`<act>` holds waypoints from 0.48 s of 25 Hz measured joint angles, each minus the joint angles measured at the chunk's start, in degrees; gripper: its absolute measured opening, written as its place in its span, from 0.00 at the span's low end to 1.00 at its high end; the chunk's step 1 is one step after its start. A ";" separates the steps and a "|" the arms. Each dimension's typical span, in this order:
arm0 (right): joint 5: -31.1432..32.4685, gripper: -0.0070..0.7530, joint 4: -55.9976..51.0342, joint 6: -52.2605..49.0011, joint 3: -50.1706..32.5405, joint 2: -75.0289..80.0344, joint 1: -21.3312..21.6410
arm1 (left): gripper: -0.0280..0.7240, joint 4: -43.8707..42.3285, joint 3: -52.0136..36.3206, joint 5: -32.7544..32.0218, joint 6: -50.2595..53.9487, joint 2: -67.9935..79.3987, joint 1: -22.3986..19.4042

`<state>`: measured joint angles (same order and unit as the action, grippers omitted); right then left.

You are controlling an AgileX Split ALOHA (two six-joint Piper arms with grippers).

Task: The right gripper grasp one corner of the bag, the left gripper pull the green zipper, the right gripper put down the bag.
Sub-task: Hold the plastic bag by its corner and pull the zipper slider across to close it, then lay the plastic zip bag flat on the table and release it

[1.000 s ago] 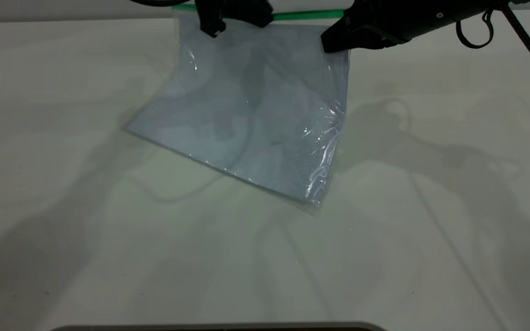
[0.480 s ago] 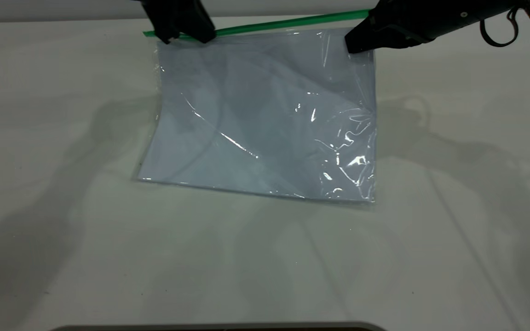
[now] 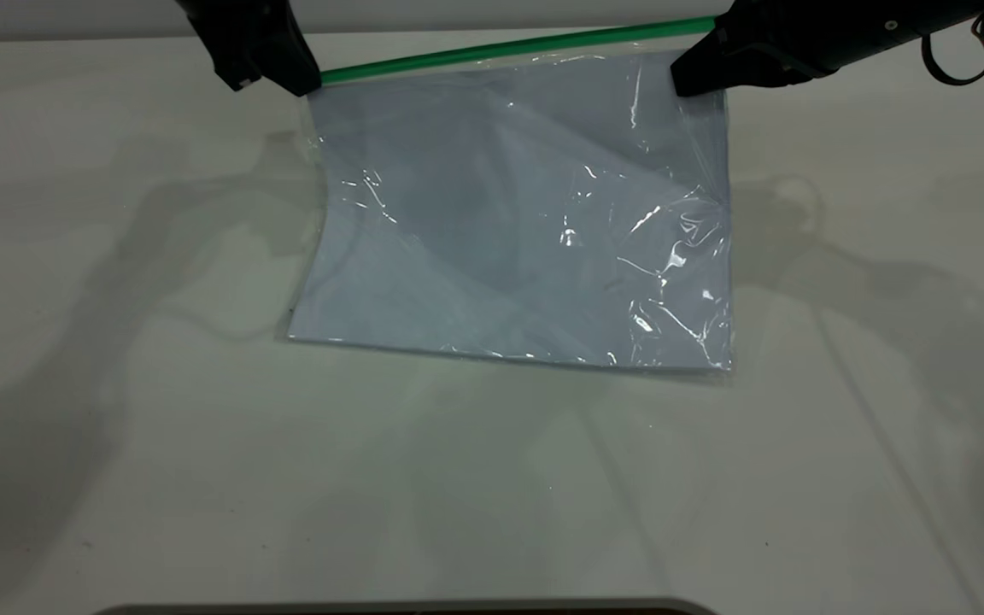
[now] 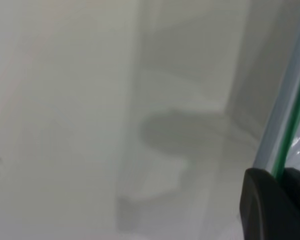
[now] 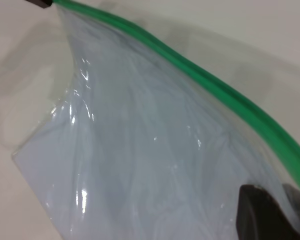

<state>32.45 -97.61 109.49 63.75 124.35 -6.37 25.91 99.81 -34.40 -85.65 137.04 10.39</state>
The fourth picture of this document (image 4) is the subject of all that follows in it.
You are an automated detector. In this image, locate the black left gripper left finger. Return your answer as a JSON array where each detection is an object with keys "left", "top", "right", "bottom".
[{"left": 239, "top": 167, "right": 300, "bottom": 240}]

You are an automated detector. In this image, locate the clear plastic zip bag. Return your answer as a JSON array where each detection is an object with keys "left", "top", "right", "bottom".
[{"left": 251, "top": 0, "right": 300, "bottom": 180}]

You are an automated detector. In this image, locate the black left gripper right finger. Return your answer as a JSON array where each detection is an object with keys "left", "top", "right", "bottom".
[{"left": 279, "top": 166, "right": 300, "bottom": 240}]

